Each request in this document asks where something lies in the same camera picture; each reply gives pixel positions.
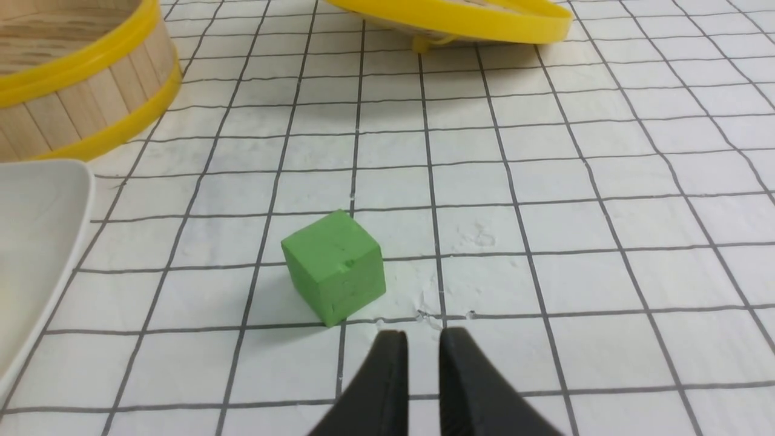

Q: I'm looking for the white square plate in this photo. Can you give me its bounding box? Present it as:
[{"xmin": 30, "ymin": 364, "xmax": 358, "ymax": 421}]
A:
[{"xmin": 1, "ymin": 159, "xmax": 95, "ymax": 400}]

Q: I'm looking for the bamboo steamer basket yellow rim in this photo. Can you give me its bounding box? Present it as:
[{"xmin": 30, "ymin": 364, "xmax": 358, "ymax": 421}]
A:
[{"xmin": 1, "ymin": 1, "xmax": 182, "ymax": 163}]

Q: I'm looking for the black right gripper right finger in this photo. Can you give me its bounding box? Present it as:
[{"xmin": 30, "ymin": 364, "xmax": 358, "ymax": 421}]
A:
[{"xmin": 438, "ymin": 326, "xmax": 561, "ymax": 435}]

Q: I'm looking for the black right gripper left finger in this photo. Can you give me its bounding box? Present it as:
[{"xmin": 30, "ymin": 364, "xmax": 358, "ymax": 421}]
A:
[{"xmin": 309, "ymin": 329, "xmax": 409, "ymax": 435}]

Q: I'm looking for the bamboo steamer lid yellow rim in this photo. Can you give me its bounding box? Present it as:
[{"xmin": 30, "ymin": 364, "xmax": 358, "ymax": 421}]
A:
[{"xmin": 330, "ymin": 1, "xmax": 573, "ymax": 53}]

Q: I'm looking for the green foam cube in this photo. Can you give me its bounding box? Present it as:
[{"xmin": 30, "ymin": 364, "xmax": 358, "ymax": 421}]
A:
[{"xmin": 280, "ymin": 210, "xmax": 387, "ymax": 328}]

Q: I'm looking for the white grid tablecloth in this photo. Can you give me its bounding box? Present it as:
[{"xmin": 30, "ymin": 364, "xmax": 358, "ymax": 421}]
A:
[{"xmin": 2, "ymin": 1, "xmax": 774, "ymax": 435}]

